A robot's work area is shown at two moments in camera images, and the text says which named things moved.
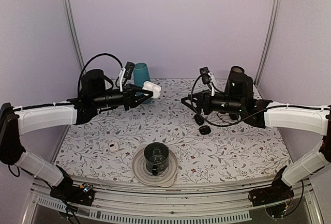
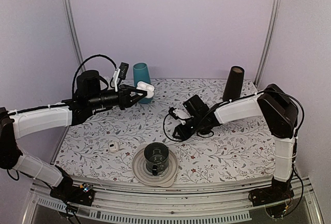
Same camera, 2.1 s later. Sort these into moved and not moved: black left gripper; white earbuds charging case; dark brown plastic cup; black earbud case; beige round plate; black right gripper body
Moved: white earbuds charging case; black right gripper body
Not moved: beige round plate; black left gripper; dark brown plastic cup; black earbud case
